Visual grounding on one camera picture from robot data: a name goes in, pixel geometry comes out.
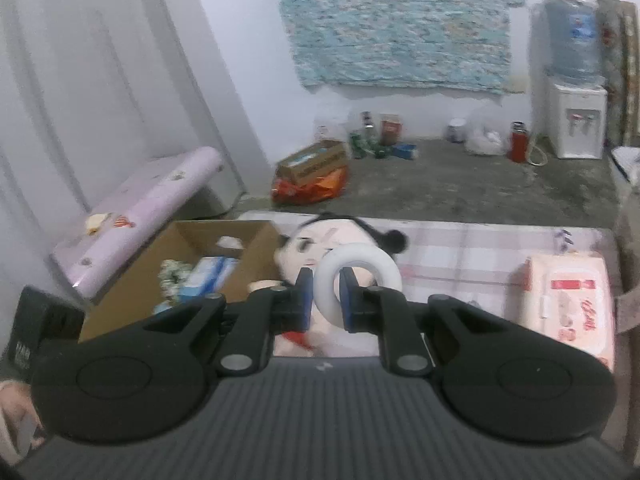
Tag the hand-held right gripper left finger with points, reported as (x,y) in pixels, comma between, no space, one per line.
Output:
(304,302)

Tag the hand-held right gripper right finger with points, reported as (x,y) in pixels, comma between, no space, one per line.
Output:
(347,305)

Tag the white tape roll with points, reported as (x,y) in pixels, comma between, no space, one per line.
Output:
(327,265)

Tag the brown cardboard box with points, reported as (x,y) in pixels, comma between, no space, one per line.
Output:
(125,290)

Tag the light blue tissue pack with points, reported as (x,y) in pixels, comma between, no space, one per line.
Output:
(210,275)

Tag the person's left hand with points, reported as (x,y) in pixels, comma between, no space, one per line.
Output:
(17,415)

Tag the black-haired plush doll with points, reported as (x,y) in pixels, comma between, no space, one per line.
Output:
(300,245)

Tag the orange plastic bag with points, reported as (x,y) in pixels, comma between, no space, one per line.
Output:
(310,190)

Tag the yellow cloth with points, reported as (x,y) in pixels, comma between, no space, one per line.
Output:
(97,222)

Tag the green white scrunchie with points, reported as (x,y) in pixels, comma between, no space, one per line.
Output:
(175,277)

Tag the plaid bed sheet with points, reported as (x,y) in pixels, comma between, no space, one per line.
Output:
(475,250)

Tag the small cardboard box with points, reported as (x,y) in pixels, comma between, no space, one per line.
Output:
(312,162)

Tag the pink rolled mat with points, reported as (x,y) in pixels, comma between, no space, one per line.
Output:
(145,200)

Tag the green bottles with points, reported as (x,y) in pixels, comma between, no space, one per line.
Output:
(367,147)

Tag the blue packet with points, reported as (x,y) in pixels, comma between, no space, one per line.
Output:
(404,151)

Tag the glass jar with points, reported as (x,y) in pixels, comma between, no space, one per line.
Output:
(323,133)

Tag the red white carton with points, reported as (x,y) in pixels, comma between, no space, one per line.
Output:
(391,130)

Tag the clear bottle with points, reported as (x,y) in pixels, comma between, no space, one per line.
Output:
(369,125)

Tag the white jar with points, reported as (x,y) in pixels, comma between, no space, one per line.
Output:
(457,131)

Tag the white plastic bag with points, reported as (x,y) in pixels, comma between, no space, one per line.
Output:
(485,140)

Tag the pink red wipes pack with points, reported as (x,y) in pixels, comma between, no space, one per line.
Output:
(570,305)

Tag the small white object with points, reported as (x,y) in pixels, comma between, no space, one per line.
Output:
(564,241)

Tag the red thermos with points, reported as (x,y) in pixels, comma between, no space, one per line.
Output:
(518,142)

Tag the white curtain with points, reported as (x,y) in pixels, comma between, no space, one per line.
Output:
(100,85)

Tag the white water dispenser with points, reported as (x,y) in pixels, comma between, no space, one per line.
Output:
(575,120)

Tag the patterned rolled mat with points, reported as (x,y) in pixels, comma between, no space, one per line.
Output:
(620,70)

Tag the teal floral wall cloth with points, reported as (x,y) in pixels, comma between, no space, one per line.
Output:
(400,20)

